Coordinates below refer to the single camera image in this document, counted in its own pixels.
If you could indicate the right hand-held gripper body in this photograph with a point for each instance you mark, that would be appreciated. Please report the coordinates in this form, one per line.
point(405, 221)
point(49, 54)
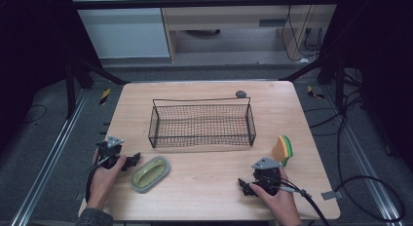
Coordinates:
point(268, 177)

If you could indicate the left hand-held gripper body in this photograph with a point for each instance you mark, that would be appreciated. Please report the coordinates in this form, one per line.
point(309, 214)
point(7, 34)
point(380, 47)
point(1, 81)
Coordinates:
point(108, 153)

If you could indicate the green and grey soap dish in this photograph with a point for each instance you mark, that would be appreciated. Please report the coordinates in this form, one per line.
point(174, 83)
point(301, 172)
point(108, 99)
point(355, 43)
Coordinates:
point(150, 174)

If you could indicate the yellow and green sponge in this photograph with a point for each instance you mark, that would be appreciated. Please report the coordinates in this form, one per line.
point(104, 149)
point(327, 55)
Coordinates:
point(281, 150)

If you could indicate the person's left hand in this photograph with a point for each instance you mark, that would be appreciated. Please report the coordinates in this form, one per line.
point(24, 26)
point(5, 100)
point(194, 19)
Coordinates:
point(103, 182)

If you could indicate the person's right hand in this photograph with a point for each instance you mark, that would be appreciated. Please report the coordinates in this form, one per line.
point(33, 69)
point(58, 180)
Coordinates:
point(281, 203)

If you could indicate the grey tape piece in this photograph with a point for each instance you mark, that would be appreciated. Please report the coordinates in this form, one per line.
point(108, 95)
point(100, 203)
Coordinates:
point(331, 195)
point(78, 196)

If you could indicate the yellow and black striped tape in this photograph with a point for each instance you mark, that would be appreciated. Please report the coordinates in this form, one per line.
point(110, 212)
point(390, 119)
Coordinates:
point(104, 96)
point(314, 93)

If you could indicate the black metal stand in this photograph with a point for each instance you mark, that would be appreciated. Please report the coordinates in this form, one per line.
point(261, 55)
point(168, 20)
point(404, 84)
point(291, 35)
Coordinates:
point(339, 86)
point(69, 89)

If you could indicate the grey round disc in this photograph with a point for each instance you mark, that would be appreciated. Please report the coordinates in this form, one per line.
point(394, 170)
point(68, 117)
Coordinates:
point(241, 94)

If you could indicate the white cabinet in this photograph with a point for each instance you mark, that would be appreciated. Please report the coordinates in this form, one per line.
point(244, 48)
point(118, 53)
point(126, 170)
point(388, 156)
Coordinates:
point(123, 34)

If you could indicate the light wooden desk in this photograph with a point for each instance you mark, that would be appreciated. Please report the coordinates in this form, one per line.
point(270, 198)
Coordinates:
point(227, 19)

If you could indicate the black horizontal bar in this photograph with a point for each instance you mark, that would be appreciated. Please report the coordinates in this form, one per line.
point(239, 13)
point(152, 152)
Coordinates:
point(195, 3)

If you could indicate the metal floor rail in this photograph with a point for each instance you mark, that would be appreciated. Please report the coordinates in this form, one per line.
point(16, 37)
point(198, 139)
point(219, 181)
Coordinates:
point(367, 167)
point(48, 158)

